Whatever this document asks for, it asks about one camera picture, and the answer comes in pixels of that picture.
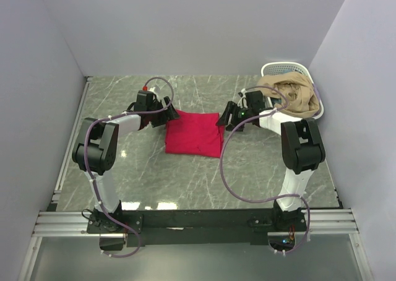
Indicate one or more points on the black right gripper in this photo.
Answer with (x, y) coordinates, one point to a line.
(230, 109)

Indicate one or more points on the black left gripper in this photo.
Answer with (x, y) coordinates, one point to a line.
(170, 113)

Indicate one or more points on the red t-shirt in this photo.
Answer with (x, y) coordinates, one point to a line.
(195, 134)

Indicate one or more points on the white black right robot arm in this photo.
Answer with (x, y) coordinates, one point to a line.
(301, 143)

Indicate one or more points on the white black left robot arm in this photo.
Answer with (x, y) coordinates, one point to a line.
(96, 146)

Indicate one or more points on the white perforated laundry basket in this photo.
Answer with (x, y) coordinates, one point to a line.
(284, 67)

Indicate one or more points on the tan t-shirt in basket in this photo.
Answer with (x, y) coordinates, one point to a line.
(298, 90)

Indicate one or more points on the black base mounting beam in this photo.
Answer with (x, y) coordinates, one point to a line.
(222, 226)

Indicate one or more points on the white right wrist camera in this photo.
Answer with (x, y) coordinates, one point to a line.
(243, 102)

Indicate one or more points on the aluminium frame rail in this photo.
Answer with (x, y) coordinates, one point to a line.
(69, 224)

